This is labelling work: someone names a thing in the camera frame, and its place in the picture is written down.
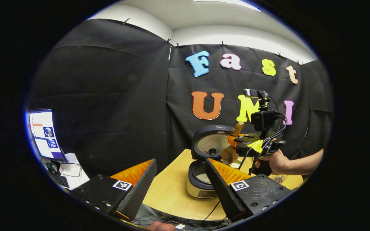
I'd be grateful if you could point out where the black keyboard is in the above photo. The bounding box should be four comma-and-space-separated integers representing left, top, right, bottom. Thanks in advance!
48, 169, 70, 188

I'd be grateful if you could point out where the black rice cooker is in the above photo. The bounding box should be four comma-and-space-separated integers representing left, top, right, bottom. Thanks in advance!
187, 125, 246, 199

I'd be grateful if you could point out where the black backdrop cloth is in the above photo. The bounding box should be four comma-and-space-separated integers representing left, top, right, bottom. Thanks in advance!
26, 19, 335, 180

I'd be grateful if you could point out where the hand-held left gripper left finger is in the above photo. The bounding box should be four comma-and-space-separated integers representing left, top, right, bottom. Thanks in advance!
77, 158, 157, 222

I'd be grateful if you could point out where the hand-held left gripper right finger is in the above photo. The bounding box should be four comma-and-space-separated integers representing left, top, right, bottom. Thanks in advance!
204, 158, 291, 222

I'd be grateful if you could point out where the long ceiling light panel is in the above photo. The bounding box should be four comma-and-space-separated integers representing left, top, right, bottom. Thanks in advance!
194, 0, 262, 13

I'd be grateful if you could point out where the wooden spoon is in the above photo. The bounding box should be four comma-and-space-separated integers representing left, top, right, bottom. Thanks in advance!
221, 122, 245, 164

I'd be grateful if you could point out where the black power cable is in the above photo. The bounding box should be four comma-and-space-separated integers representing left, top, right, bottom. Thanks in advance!
203, 201, 221, 222

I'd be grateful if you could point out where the computer monitor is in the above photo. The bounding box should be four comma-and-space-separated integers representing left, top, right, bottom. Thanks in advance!
27, 108, 68, 162

